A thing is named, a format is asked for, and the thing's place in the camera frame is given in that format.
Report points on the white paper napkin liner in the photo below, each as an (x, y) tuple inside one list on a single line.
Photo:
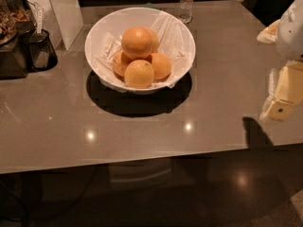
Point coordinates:
[(169, 33)]

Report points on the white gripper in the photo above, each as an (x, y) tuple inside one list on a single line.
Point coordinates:
[(291, 35)]

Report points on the dark snack tray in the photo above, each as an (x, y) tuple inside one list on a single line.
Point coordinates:
[(14, 21)]

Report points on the clear plastic water bottle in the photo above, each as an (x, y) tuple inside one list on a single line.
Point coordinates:
[(185, 11)]

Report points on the orange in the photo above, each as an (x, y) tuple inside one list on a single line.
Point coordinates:
[(139, 74), (139, 42), (120, 63), (161, 65)]

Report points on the white upright board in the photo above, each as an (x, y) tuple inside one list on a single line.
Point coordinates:
[(63, 20)]

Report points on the black mesh cup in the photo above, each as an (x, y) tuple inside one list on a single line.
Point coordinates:
[(39, 50)]

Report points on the white bowl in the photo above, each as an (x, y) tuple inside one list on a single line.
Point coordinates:
[(104, 32)]

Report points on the white sachets in cup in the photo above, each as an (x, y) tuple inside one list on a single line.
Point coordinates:
[(39, 17)]

